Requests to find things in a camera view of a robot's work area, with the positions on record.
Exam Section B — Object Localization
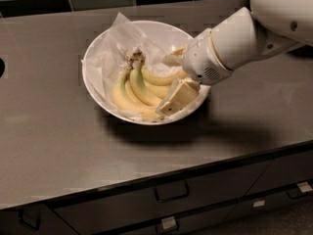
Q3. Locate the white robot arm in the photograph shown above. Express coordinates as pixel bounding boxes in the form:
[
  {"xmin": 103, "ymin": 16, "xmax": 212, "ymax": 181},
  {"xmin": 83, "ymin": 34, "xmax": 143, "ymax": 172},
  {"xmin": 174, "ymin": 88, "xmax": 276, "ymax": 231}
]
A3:
[{"xmin": 156, "ymin": 0, "xmax": 313, "ymax": 116}]

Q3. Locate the white paper liner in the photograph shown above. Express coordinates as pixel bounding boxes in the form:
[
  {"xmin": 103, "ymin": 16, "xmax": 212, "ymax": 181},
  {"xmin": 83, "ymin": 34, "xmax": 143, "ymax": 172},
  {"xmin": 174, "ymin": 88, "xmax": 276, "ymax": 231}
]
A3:
[{"xmin": 80, "ymin": 12, "xmax": 203, "ymax": 122}]

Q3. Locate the upper right drawer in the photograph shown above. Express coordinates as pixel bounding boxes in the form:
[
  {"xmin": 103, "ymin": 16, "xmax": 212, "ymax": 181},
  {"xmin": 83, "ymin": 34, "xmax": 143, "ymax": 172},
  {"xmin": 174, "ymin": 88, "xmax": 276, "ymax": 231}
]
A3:
[{"xmin": 247, "ymin": 150, "xmax": 313, "ymax": 195}]

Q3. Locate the lower right drawer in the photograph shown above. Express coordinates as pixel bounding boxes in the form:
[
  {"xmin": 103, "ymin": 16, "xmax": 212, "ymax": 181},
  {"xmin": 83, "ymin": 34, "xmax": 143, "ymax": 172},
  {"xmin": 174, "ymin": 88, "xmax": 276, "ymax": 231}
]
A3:
[{"xmin": 226, "ymin": 181, "xmax": 313, "ymax": 221}]

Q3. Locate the left cabinet drawer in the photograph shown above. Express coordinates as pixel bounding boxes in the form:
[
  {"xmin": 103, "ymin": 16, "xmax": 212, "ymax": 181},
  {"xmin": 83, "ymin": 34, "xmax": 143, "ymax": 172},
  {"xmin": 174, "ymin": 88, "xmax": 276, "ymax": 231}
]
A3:
[{"xmin": 0, "ymin": 204, "xmax": 78, "ymax": 235}]

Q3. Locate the yellow banana bunch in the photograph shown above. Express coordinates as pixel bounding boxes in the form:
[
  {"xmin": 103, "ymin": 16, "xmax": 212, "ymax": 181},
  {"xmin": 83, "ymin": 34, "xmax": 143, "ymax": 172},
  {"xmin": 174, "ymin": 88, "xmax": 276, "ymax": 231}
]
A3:
[{"xmin": 112, "ymin": 50, "xmax": 187, "ymax": 121}]

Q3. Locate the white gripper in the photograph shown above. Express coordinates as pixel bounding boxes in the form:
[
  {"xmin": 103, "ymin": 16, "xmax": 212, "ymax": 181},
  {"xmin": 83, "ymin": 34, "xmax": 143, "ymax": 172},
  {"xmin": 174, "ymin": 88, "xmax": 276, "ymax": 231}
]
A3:
[{"xmin": 156, "ymin": 28, "xmax": 233, "ymax": 117}]

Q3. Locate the upper middle drawer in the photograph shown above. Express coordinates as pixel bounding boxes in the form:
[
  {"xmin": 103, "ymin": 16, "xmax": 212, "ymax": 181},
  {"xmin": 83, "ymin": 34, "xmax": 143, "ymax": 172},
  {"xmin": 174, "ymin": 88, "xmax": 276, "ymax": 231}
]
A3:
[{"xmin": 56, "ymin": 162, "xmax": 268, "ymax": 235}]

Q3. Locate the lower middle drawer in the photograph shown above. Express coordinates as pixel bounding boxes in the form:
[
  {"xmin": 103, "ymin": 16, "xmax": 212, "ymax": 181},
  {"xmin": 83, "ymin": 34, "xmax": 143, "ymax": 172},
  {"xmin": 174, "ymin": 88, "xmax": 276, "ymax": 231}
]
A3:
[{"xmin": 94, "ymin": 203, "xmax": 238, "ymax": 235}]

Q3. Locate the white bowl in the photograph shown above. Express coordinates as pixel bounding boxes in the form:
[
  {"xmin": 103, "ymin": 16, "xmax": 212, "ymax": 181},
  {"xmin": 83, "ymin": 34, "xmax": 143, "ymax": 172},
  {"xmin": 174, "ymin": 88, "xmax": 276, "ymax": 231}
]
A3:
[{"xmin": 80, "ymin": 20, "xmax": 212, "ymax": 126}]

